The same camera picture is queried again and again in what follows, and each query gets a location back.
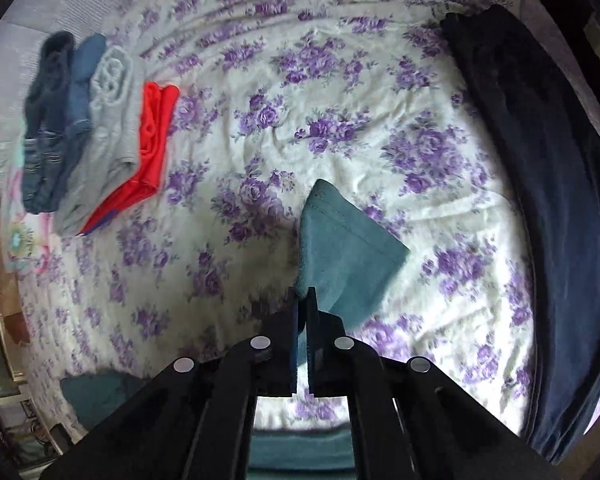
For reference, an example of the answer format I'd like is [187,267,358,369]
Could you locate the dark blue folded jeans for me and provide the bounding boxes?
[21,31,76,214]

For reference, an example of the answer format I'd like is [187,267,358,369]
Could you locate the teal pants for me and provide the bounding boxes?
[60,179,412,480]

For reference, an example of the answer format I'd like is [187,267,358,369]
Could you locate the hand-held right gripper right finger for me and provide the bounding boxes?
[307,287,564,480]

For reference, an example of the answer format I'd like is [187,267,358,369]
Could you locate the pastel printed pillow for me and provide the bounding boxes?
[0,155,56,276]

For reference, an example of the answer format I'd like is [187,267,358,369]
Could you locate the floral purple bed sheet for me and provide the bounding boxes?
[10,0,600,436]

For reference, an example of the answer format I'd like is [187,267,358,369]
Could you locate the grey folded garment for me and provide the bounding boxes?
[55,46,142,236]

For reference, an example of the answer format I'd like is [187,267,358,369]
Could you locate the red folded garment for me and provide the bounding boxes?
[78,82,181,237]

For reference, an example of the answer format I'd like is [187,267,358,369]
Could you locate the wooden bedside furniture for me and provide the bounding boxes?
[0,260,71,461]

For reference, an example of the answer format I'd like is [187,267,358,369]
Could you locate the dark navy cloth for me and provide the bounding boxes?
[439,4,600,465]

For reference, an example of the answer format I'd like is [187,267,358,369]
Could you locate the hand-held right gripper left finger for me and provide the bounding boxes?
[40,287,301,480]

